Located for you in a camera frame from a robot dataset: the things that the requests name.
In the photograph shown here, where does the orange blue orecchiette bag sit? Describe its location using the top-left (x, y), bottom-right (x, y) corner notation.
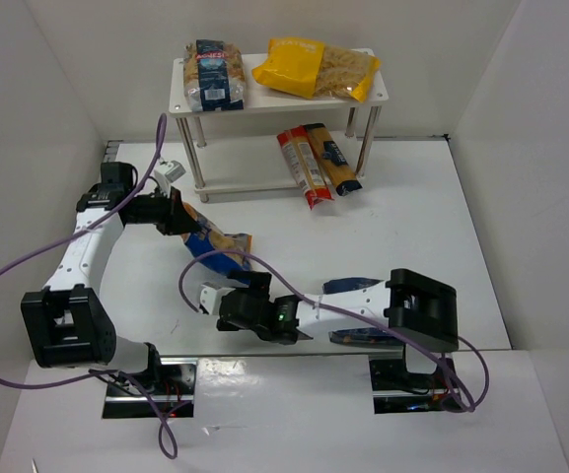
top-left (181, 204), bottom-right (252, 276)

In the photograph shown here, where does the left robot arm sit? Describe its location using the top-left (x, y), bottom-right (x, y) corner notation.
top-left (21, 161), bottom-right (200, 388)

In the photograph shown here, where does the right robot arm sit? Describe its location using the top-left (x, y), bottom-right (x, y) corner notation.
top-left (198, 269), bottom-right (460, 374)

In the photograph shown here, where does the white two-tier shelf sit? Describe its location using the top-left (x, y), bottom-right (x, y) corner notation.
top-left (169, 53), bottom-right (389, 202)

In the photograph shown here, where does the dark blue pasta box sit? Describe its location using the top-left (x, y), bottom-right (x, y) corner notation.
top-left (322, 277), bottom-right (403, 349)

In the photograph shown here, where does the blue clear pasta bag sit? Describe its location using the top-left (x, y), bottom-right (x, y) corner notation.
top-left (183, 39), bottom-right (247, 112)

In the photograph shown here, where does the yellow fusilli pasta bag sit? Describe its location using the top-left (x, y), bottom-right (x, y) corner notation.
top-left (252, 36), bottom-right (381, 102)

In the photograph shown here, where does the red spaghetti pack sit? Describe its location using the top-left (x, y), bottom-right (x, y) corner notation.
top-left (277, 126), bottom-right (332, 209)

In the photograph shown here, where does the yellow blue spaghetti pack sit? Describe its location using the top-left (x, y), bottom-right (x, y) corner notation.
top-left (302, 123), bottom-right (362, 197)

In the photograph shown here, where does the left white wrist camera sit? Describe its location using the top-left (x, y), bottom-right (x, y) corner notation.
top-left (153, 160), bottom-right (185, 195)

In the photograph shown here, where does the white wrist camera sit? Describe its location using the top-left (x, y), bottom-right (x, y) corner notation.
top-left (198, 282), bottom-right (229, 316)
top-left (153, 160), bottom-right (185, 195)

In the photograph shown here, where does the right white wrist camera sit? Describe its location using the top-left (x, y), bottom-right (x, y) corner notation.
top-left (198, 282), bottom-right (229, 316)

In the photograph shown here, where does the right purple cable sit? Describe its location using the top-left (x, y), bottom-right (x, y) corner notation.
top-left (178, 249), bottom-right (491, 413)

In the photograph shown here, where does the purple cable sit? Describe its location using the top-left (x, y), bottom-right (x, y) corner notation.
top-left (0, 112), bottom-right (179, 459)
top-left (178, 249), bottom-right (491, 413)

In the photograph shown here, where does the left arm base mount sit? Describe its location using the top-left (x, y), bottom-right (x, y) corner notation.
top-left (102, 357), bottom-right (197, 420)

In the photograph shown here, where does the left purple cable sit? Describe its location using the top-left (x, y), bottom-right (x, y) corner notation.
top-left (0, 112), bottom-right (179, 459)

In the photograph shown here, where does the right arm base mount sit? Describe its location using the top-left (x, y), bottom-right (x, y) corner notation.
top-left (369, 358), bottom-right (461, 415)

